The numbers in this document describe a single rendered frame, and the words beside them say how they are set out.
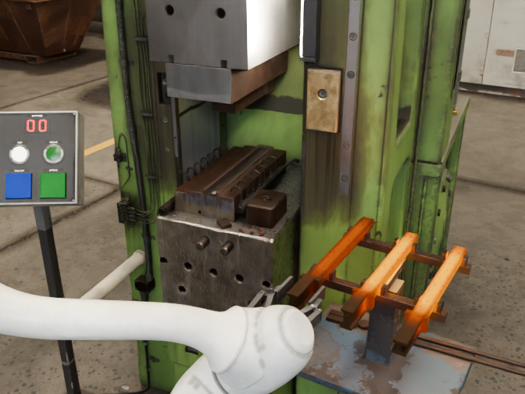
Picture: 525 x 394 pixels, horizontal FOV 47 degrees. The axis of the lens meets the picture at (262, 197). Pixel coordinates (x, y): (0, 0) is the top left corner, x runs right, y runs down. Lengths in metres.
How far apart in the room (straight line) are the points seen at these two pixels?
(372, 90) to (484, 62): 5.22
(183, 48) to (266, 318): 0.97
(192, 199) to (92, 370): 1.15
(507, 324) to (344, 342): 1.59
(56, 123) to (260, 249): 0.72
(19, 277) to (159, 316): 2.62
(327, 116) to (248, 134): 0.59
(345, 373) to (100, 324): 0.76
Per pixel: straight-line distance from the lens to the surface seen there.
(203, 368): 1.00
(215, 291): 1.86
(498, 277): 3.44
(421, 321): 1.23
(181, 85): 1.71
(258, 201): 1.75
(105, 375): 2.70
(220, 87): 1.65
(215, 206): 1.79
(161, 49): 1.72
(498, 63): 6.82
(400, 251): 1.46
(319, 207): 1.81
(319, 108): 1.69
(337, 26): 1.65
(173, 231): 1.83
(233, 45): 1.61
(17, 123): 1.96
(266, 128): 2.17
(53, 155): 1.90
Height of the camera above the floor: 1.73
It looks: 25 degrees down
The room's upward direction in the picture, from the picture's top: straight up
